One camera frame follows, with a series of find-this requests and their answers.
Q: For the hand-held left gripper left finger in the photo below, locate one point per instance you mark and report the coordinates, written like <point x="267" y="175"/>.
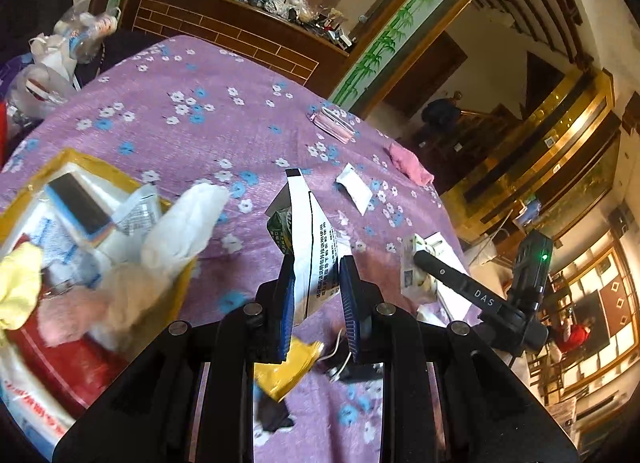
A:
<point x="286" y="313"/>

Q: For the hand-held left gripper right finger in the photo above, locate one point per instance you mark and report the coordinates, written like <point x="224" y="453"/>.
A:
<point x="350" y="313"/>

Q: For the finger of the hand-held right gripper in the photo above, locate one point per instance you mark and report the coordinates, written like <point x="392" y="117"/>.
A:
<point x="460" y="285"/>

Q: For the white packet black print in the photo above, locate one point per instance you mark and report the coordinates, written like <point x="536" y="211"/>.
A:
<point x="312" y="243"/>

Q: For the white knotted towel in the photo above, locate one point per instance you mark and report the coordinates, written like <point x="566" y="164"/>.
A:
<point x="185" y="223"/>

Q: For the large red foil packet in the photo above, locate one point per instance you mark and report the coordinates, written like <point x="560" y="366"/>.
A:
<point x="75" y="368"/>

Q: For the white foam box yellow tape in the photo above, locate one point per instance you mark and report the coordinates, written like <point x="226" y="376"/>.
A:
<point x="90" y="163"/>

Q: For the white bag red print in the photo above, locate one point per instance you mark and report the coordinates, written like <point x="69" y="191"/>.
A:
<point x="30" y="408"/>

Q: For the white bucket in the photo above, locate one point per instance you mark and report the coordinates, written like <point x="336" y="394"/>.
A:
<point x="480" y="248"/>

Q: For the yellow packet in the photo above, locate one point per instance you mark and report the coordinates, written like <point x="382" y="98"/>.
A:
<point x="285" y="373"/>

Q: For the blue container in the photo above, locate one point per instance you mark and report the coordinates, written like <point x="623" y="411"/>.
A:
<point x="530" y="212"/>

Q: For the red cloth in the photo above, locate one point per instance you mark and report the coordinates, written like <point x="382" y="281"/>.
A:
<point x="575" y="338"/>

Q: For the green print packet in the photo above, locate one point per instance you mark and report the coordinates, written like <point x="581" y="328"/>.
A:
<point x="281" y="230"/>

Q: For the wooden chair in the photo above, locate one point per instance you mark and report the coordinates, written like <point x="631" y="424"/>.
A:
<point x="545" y="373"/>

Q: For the small white sachet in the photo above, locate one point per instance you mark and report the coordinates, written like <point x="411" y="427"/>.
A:
<point x="356" y="188"/>

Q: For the pink towel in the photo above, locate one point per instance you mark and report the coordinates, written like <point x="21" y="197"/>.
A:
<point x="410" y="163"/>

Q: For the beige fluffy cloth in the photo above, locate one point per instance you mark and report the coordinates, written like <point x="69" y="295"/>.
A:
<point x="130" y="303"/>

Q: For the wooden stair railing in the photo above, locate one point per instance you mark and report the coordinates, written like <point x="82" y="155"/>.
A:
<point x="480" y="128"/>

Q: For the dark jacket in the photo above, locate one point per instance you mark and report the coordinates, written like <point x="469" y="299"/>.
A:
<point x="440" y="113"/>

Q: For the white sachet grey print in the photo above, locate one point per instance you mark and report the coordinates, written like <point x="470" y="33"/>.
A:
<point x="137" y="213"/>

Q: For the pink face mask pack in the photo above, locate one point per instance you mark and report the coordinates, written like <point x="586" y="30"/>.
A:
<point x="334" y="124"/>

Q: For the purple floral tablecloth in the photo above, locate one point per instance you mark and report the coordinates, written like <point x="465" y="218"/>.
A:
<point x="200" y="143"/>

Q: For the pink fluffy cloth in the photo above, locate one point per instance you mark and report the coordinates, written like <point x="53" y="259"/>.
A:
<point x="65" y="318"/>

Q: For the wooden door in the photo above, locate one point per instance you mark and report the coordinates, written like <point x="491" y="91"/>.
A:
<point x="435" y="63"/>

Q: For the bag of coloured tubes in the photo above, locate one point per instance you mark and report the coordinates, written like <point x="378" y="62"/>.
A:
<point x="80" y="203"/>

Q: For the crumpled blue white sachet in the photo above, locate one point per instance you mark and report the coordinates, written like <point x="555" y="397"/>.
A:
<point x="55" y="238"/>

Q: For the yellow cloth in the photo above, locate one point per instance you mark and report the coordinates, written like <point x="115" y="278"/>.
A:
<point x="20" y="283"/>

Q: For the cluttered wooden counter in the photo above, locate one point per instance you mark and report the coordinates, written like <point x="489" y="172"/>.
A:
<point x="225" y="33"/>

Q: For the clear plastic bag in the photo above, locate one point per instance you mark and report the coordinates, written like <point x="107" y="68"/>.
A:
<point x="40" y="93"/>

